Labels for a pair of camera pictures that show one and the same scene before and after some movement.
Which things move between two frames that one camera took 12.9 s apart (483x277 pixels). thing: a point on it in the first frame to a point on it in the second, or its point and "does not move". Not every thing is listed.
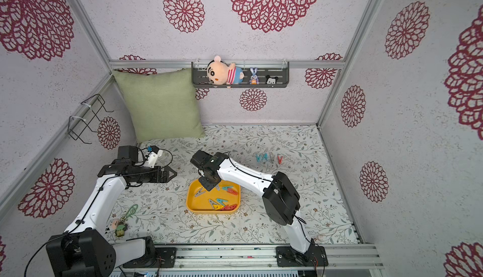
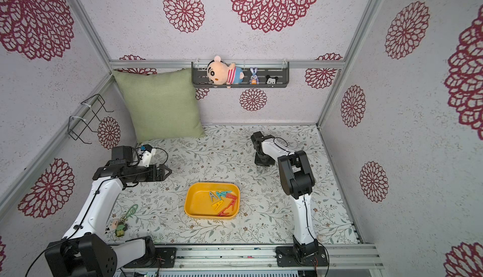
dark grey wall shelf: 264,74 does not move
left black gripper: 157,177 does not move
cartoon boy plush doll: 221,73 does not move
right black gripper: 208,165 to 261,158
